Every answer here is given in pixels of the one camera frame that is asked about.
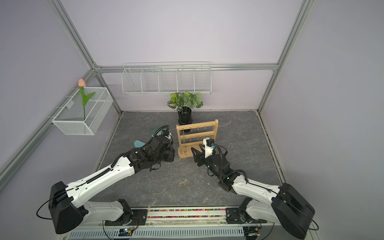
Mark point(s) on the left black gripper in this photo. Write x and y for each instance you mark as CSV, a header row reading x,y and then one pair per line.
x,y
171,151

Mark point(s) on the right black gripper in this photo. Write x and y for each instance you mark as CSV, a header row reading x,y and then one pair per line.
x,y
199,154

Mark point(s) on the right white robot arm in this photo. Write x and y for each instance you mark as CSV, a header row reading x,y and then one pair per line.
x,y
270,195

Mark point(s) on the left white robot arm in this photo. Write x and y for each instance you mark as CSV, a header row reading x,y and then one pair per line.
x,y
70,205

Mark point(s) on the wooden jewelry display stand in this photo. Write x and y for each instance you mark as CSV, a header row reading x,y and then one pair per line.
x,y
190,136

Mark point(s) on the teal small shovel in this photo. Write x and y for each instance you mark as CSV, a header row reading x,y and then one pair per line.
x,y
139,144

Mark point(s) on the potted green plant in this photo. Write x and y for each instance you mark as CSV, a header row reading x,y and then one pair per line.
x,y
184,103

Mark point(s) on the pink artificial tulip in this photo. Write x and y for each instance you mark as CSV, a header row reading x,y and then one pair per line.
x,y
85,98

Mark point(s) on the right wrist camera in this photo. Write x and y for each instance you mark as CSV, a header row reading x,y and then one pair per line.
x,y
209,146

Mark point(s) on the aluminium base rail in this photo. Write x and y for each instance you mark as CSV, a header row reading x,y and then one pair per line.
x,y
192,213

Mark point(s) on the white slotted cable duct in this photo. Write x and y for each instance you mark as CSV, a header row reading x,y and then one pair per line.
x,y
155,233

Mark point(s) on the white wire wall shelf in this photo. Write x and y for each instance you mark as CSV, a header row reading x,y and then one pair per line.
x,y
166,77

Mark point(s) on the white mesh wall basket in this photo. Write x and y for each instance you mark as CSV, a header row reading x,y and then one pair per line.
x,y
70,119

